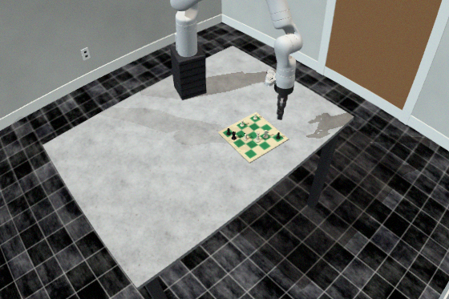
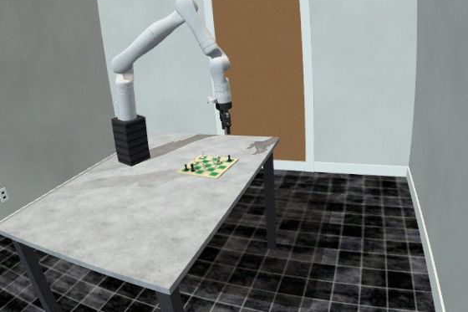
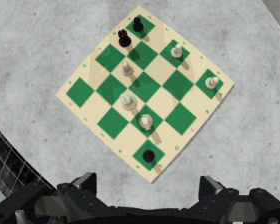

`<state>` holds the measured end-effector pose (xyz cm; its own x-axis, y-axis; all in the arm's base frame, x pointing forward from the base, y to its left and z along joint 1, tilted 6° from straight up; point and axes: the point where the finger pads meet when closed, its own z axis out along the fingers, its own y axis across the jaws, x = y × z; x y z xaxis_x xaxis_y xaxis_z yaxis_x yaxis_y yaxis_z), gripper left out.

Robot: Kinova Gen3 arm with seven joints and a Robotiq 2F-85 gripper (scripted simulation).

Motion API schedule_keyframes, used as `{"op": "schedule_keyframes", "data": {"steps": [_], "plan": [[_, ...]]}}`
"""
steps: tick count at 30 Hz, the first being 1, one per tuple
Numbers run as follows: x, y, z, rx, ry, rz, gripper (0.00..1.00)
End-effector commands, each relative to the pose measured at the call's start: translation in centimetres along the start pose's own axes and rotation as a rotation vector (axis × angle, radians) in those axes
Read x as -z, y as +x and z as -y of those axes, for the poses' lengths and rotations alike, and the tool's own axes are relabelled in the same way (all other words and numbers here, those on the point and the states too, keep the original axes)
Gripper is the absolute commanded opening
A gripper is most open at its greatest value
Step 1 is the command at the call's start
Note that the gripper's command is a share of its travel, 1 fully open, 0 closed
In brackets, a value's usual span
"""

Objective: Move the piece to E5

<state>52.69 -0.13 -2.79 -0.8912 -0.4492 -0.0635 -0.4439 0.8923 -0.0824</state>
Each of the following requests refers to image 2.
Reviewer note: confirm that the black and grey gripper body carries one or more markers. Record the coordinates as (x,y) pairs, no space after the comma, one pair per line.
(224,108)

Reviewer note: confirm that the green and cream chessboard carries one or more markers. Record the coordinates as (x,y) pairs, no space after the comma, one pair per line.
(209,172)

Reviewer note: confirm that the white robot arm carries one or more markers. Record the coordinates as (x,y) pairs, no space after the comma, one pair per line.
(151,37)

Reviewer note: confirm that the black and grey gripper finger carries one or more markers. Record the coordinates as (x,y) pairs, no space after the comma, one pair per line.
(228,128)
(222,124)

